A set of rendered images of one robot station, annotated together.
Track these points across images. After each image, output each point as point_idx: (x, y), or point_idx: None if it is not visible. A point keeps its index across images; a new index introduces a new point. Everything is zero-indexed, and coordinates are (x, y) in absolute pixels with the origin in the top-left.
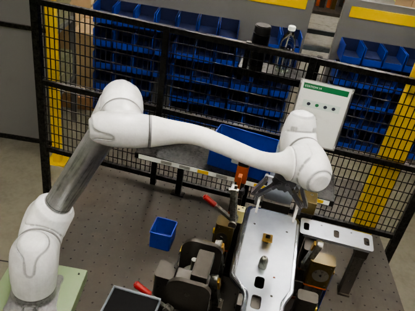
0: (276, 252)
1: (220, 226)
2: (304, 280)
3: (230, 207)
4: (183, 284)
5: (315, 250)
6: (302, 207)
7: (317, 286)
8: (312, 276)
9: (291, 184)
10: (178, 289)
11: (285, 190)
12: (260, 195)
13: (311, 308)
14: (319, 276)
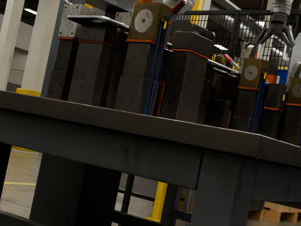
0: None
1: (232, 74)
2: (286, 100)
3: (240, 57)
4: (178, 22)
5: (294, 68)
6: (289, 44)
7: (296, 102)
8: (292, 92)
9: (281, 26)
10: (174, 28)
11: (277, 32)
12: (261, 41)
13: (278, 89)
14: (297, 90)
